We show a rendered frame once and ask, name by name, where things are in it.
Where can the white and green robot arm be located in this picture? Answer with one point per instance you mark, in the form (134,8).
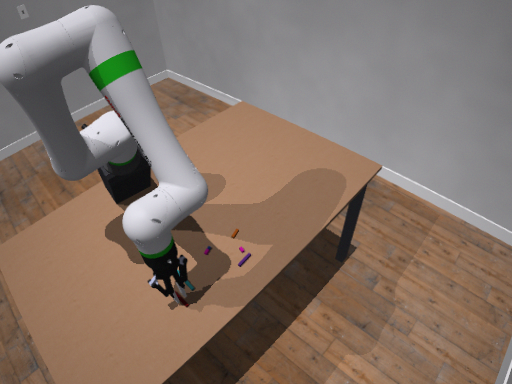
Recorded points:
(32,65)

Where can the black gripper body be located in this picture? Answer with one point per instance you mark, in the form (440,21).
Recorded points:
(160,274)

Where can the red rod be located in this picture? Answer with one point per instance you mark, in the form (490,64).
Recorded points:
(182,300)

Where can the purple rod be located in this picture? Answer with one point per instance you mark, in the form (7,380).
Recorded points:
(244,260)

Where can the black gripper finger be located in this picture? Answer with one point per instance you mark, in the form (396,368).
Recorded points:
(183,274)
(169,289)

